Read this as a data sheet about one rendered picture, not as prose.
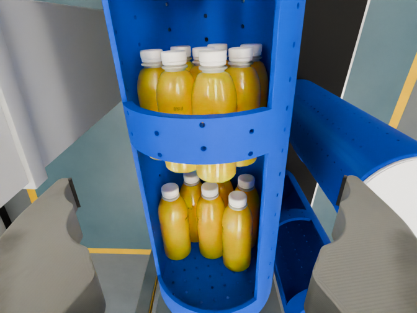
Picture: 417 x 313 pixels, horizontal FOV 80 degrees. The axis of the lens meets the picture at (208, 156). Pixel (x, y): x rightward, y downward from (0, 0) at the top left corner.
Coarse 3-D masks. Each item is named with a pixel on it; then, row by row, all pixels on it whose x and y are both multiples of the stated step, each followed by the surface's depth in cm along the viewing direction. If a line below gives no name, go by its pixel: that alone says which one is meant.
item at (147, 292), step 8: (152, 256) 135; (152, 264) 131; (152, 272) 127; (144, 280) 123; (152, 280) 123; (144, 288) 119; (152, 288) 119; (144, 296) 115; (152, 296) 116; (144, 304) 112; (152, 304) 115; (136, 312) 109; (144, 312) 109
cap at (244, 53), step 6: (234, 48) 38; (240, 48) 38; (246, 48) 38; (252, 48) 39; (228, 54) 40; (234, 54) 39; (240, 54) 38; (246, 54) 38; (252, 54) 39; (234, 60) 39; (240, 60) 39; (246, 60) 39
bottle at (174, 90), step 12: (168, 72) 38; (180, 72) 38; (168, 84) 38; (180, 84) 38; (192, 84) 39; (156, 96) 40; (168, 96) 38; (180, 96) 38; (168, 108) 39; (180, 108) 39; (168, 168) 45; (180, 168) 44; (192, 168) 44
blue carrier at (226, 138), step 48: (144, 0) 44; (192, 0) 48; (240, 0) 47; (288, 0) 28; (144, 48) 46; (288, 48) 31; (288, 96) 35; (144, 144) 36; (192, 144) 32; (240, 144) 33; (288, 144) 42; (144, 192) 47; (192, 288) 60; (240, 288) 60
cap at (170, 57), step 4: (164, 52) 37; (168, 52) 37; (172, 52) 37; (176, 52) 37; (180, 52) 37; (184, 52) 38; (164, 56) 37; (168, 56) 37; (172, 56) 37; (176, 56) 37; (180, 56) 37; (184, 56) 38; (164, 60) 37; (168, 60) 37; (172, 60) 37; (176, 60) 37; (180, 60) 37; (184, 60) 38; (164, 64) 38; (168, 64) 37; (172, 64) 37; (176, 64) 37; (180, 64) 38
